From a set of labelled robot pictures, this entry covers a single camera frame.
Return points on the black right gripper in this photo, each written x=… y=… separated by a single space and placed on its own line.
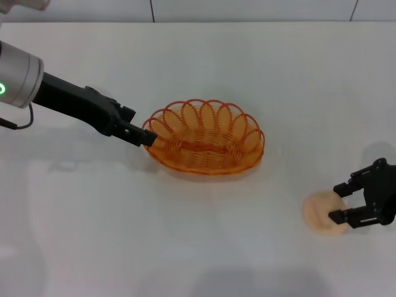
x=382 y=191

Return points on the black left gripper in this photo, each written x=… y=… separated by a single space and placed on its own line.
x=71 y=102

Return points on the pale round bread bun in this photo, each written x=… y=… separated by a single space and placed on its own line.
x=318 y=213

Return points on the orange plastic woven basket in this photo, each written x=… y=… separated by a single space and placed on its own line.
x=204 y=156

